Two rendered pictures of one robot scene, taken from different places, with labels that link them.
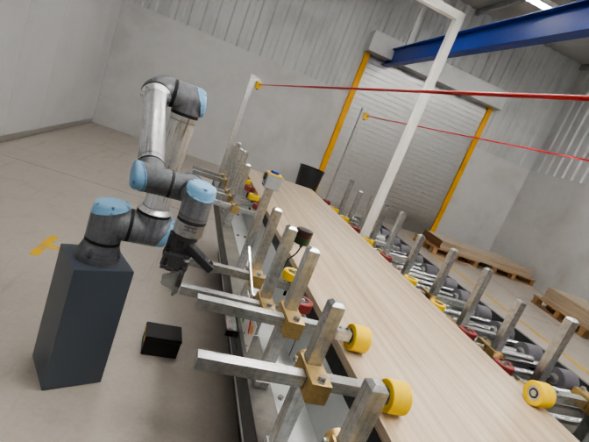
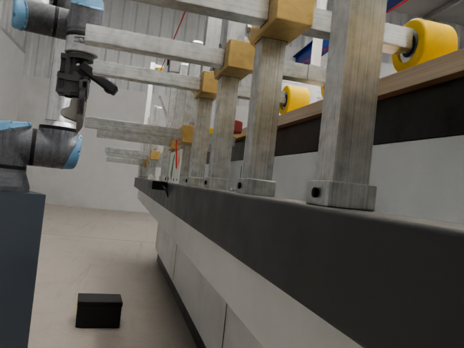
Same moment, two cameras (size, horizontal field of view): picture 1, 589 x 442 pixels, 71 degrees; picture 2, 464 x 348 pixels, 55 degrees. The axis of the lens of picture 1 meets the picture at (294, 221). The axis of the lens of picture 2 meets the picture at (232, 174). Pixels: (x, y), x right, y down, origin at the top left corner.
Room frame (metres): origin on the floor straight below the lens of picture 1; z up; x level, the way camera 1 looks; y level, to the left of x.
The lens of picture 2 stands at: (0.01, -0.25, 0.71)
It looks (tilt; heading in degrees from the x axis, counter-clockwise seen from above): 2 degrees up; 4
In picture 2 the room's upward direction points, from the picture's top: 6 degrees clockwise
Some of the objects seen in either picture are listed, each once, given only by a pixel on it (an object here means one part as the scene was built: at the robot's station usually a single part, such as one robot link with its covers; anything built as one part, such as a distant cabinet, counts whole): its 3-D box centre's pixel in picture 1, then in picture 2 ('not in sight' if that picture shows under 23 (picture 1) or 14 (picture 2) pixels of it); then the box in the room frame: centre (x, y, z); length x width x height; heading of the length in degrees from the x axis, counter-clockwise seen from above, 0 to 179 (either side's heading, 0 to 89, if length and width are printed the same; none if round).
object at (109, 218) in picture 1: (110, 219); (11, 142); (1.71, 0.75, 0.79); 0.17 x 0.15 x 0.18; 119
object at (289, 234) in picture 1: (268, 288); (188, 118); (1.36, 0.00, 0.90); 0.04 x 0.04 x 0.48; 18
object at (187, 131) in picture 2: (265, 305); (188, 136); (1.34, -0.01, 0.85); 0.14 x 0.06 x 0.05; 18
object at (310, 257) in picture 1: (284, 320); (205, 97); (1.13, -0.08, 0.92); 0.04 x 0.04 x 0.48; 18
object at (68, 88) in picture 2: (179, 251); (75, 76); (1.22, 0.30, 0.97); 0.09 x 0.08 x 0.12; 108
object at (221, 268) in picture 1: (242, 274); (161, 141); (1.55, 0.12, 0.84); 0.44 x 0.03 x 0.04; 108
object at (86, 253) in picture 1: (100, 247); (4, 177); (1.71, 0.76, 0.65); 0.19 x 0.19 x 0.10
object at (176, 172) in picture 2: (246, 318); (174, 166); (1.39, 0.03, 0.75); 0.26 x 0.01 x 0.10; 18
